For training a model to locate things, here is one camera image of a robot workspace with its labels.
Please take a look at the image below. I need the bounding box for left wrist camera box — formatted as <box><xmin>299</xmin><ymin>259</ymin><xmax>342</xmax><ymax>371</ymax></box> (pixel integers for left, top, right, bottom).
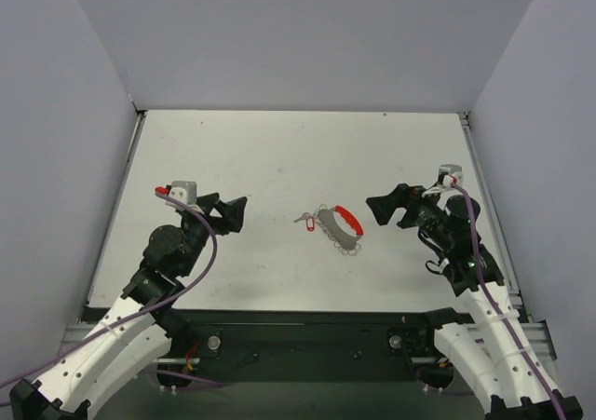
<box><xmin>155</xmin><ymin>181</ymin><xmax>198</xmax><ymax>210</ymax></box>

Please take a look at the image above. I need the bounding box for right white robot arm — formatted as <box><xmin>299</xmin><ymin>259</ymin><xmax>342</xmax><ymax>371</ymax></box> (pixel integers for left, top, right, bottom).
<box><xmin>366</xmin><ymin>183</ymin><xmax>583</xmax><ymax>419</ymax></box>

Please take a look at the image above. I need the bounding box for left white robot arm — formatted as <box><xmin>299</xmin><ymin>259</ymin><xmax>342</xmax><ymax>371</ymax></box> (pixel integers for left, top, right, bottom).
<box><xmin>8</xmin><ymin>182</ymin><xmax>248</xmax><ymax>419</ymax></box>

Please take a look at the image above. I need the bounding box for aluminium frame rail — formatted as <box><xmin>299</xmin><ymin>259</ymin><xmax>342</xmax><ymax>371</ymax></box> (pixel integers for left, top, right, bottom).
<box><xmin>458</xmin><ymin>111</ymin><xmax>559</xmax><ymax>363</ymax></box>

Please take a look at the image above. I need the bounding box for silver keyring with red tag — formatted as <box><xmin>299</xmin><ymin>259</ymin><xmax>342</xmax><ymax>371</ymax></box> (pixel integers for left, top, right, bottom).
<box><xmin>314</xmin><ymin>205</ymin><xmax>364</xmax><ymax>256</ymax></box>

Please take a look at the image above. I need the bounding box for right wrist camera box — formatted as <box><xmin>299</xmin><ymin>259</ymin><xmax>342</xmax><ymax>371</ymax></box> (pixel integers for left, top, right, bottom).
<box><xmin>422</xmin><ymin>164</ymin><xmax>464</xmax><ymax>197</ymax></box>

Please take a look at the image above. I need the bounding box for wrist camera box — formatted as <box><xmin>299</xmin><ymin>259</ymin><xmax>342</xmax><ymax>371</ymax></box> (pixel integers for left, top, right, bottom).
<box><xmin>422</xmin><ymin>164</ymin><xmax>464</xmax><ymax>197</ymax></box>
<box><xmin>155</xmin><ymin>181</ymin><xmax>198</xmax><ymax>210</ymax></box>

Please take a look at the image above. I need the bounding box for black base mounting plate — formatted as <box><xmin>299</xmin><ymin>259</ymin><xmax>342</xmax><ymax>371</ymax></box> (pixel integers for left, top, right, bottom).
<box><xmin>158</xmin><ymin>309</ymin><xmax>455</xmax><ymax>387</ymax></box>

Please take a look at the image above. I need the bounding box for red key tag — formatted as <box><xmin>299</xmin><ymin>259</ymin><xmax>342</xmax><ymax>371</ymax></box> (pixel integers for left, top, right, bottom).
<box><xmin>293</xmin><ymin>212</ymin><xmax>316</xmax><ymax>232</ymax></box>

